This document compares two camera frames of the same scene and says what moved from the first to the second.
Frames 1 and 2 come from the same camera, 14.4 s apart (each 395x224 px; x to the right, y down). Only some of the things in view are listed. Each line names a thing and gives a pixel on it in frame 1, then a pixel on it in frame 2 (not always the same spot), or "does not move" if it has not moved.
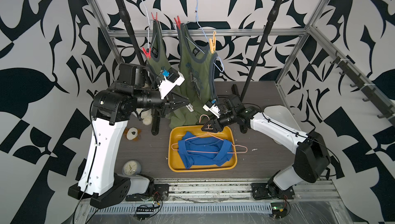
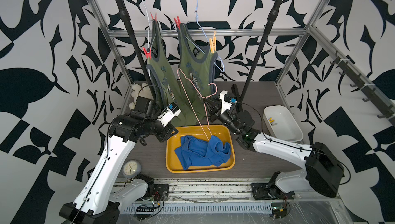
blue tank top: [205, 151] does not move
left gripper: [169, 103] to [167, 131]
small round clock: [131, 167] does not move
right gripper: [215, 125] to [214, 107]
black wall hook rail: [387, 110] does not move
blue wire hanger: [197, 18] does not move
